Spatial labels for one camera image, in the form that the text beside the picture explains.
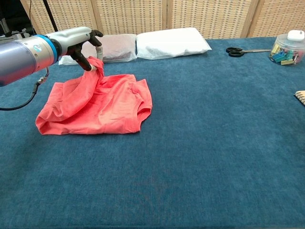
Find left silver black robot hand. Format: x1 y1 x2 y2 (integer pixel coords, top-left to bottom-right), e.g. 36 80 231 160
45 26 104 72

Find coral red t-shirt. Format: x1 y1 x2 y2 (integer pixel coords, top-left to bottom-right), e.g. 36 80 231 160
35 56 153 135

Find black tripod stand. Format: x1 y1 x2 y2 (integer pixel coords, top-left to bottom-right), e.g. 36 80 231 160
42 0 59 33

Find frosted bag with maroon garment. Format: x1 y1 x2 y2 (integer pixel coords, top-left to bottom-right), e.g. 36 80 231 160
58 33 138 66

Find wicker folding screen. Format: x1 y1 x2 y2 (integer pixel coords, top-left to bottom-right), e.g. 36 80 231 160
20 0 305 43

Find frosted bag with white garment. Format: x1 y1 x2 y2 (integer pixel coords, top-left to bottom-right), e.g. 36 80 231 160
135 27 212 60

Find blue carpet table cover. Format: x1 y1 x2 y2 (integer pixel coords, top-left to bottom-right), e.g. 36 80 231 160
0 37 305 229

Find clear jar of binder clips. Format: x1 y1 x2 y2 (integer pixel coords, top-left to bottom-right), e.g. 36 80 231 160
268 33 305 66

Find white earbuds case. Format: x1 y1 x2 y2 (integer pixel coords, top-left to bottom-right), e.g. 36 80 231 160
287 30 305 42

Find kraft spiral notebook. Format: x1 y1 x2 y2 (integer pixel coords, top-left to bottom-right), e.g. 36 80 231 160
294 90 305 106

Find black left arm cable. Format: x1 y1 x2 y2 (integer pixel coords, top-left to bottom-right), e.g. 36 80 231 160
0 67 50 112

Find black-handled scissors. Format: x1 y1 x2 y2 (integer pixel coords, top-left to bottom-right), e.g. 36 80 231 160
225 47 272 58

